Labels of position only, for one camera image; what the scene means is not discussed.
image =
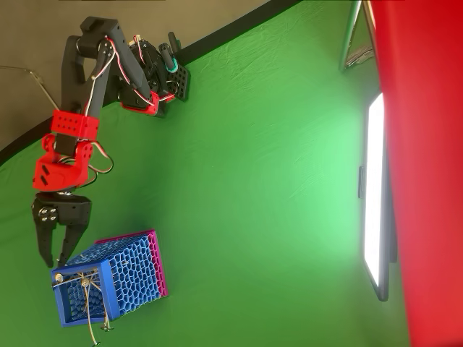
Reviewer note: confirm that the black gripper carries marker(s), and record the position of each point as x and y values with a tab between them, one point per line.
70	209

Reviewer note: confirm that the chrome tube stand frame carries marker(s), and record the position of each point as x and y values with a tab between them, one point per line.
349	32

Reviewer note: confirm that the white LED light panel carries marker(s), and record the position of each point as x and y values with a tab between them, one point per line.
374	180

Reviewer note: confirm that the motor controller circuit board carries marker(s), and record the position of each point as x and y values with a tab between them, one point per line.
136	41

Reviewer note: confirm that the blue and pink mesh basket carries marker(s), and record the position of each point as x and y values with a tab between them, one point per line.
134	274

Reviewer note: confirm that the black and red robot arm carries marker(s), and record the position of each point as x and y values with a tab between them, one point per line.
70	72

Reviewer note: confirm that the green table cloth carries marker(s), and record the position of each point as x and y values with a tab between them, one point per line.
253	180

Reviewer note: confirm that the large red panel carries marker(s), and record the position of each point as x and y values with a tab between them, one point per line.
427	144

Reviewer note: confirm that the black table edge trim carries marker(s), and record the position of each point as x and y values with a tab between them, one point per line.
231	29

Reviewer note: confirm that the thin metal rod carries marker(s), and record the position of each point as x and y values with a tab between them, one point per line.
43	85

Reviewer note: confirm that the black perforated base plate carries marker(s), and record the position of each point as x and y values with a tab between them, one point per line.
181	83

